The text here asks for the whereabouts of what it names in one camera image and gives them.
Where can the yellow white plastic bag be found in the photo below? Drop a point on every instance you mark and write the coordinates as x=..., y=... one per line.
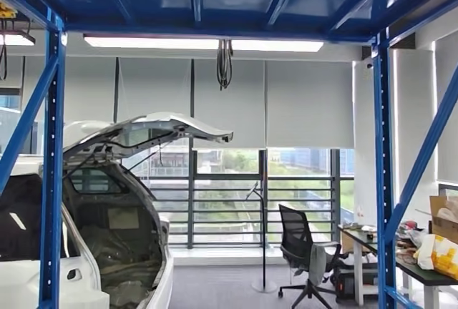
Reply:
x=444, y=257

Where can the small clear bottle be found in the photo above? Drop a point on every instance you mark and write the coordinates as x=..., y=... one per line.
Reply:
x=359, y=217

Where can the white papers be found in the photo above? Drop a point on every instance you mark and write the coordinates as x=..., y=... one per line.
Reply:
x=368, y=228

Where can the blue steel shelf rack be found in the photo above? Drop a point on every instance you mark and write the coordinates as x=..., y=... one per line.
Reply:
x=52, y=155

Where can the white car tailgate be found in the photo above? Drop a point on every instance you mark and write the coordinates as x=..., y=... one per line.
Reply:
x=200, y=129

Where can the black floor stand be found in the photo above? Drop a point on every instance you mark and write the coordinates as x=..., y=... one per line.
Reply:
x=264, y=250

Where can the grey roller blind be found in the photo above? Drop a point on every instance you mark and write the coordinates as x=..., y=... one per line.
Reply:
x=89, y=89
x=154, y=89
x=232, y=117
x=308, y=108
x=449, y=155

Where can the grey window railing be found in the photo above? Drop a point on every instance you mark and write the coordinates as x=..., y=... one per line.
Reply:
x=229, y=177

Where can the large cardboard box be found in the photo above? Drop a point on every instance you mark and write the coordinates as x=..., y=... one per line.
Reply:
x=441, y=231

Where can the long ceiling lamp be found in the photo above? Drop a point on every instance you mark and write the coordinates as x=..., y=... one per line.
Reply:
x=142, y=42
x=14, y=40

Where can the dark green top desk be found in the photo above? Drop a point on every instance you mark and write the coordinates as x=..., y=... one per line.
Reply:
x=422, y=273

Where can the white car body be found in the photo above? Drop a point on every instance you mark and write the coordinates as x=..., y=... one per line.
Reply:
x=21, y=283

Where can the black mesh office chair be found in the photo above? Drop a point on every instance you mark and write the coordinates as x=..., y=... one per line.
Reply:
x=293, y=236

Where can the grey cloth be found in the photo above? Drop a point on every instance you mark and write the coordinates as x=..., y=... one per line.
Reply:
x=318, y=264

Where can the white security camera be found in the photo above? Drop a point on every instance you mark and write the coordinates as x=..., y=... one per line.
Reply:
x=369, y=65

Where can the black equipment case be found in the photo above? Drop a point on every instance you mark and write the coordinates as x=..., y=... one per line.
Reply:
x=343, y=281

